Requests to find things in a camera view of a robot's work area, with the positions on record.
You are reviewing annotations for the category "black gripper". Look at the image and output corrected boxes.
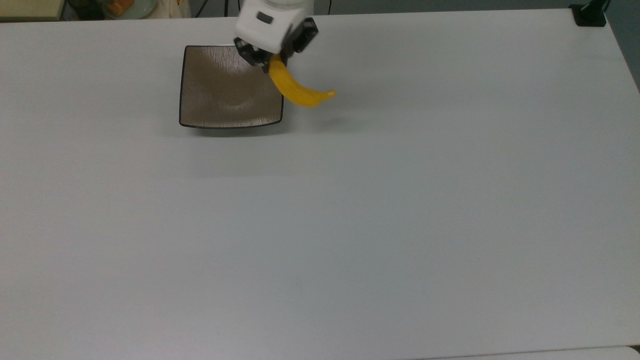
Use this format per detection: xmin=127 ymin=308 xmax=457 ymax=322
xmin=233 ymin=17 xmax=320 ymax=74

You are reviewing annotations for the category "yellow banana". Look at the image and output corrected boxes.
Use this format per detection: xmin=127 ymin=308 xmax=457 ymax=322
xmin=268 ymin=54 xmax=337 ymax=108

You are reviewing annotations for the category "square brown ceramic plate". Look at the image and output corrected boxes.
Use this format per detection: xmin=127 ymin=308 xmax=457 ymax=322
xmin=178 ymin=44 xmax=285 ymax=130

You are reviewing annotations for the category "beige bag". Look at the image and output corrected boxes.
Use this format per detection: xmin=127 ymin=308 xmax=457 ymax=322
xmin=156 ymin=0 xmax=192 ymax=19

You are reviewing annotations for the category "bowl with orange food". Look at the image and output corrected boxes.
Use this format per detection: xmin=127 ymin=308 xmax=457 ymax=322
xmin=99 ymin=0 xmax=157 ymax=20

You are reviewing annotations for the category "wooden board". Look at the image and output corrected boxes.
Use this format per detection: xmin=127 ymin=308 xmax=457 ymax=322
xmin=0 ymin=0 xmax=66 ymax=22

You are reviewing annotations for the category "black pole clamp base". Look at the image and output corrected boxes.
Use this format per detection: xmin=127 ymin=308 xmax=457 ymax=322
xmin=570 ymin=0 xmax=612 ymax=28

